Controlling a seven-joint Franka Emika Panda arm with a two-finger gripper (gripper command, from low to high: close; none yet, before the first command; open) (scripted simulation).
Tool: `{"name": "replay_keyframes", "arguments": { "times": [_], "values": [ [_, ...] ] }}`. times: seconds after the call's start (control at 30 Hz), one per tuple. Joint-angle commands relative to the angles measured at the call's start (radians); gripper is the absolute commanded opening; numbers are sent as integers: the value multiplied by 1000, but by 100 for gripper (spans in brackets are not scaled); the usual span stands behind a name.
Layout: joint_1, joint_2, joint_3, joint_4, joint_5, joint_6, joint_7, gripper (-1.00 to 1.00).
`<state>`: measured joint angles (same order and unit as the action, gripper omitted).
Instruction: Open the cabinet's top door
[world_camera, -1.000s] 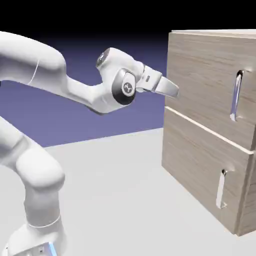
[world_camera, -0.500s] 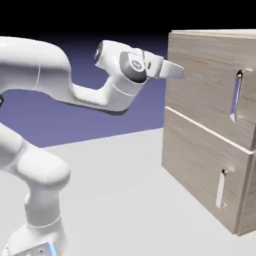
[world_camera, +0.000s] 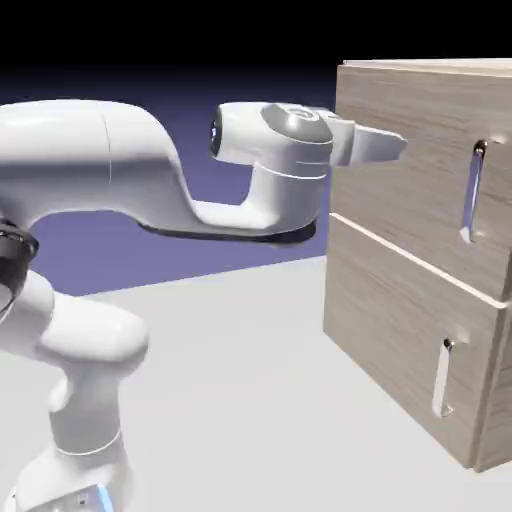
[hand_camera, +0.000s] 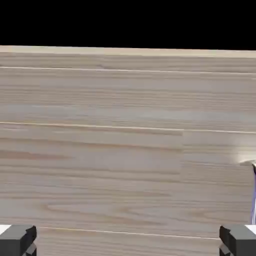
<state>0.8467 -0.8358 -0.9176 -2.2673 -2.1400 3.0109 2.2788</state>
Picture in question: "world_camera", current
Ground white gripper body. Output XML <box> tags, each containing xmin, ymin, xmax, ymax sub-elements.
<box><xmin>346</xmin><ymin>123</ymin><xmax>409</xmax><ymax>168</ymax></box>

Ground light wood cabinet door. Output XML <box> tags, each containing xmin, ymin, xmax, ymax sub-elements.
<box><xmin>322</xmin><ymin>214</ymin><xmax>506</xmax><ymax>470</ymax></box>
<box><xmin>329</xmin><ymin>63</ymin><xmax>512</xmax><ymax>301</ymax></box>

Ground light wood cabinet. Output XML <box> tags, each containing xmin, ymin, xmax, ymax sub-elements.
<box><xmin>322</xmin><ymin>58</ymin><xmax>512</xmax><ymax>474</ymax></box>

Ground silver curved door handle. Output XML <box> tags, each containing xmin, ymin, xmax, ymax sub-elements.
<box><xmin>458</xmin><ymin>138</ymin><xmax>490</xmax><ymax>245</ymax></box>
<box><xmin>430</xmin><ymin>338</ymin><xmax>457</xmax><ymax>419</ymax></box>

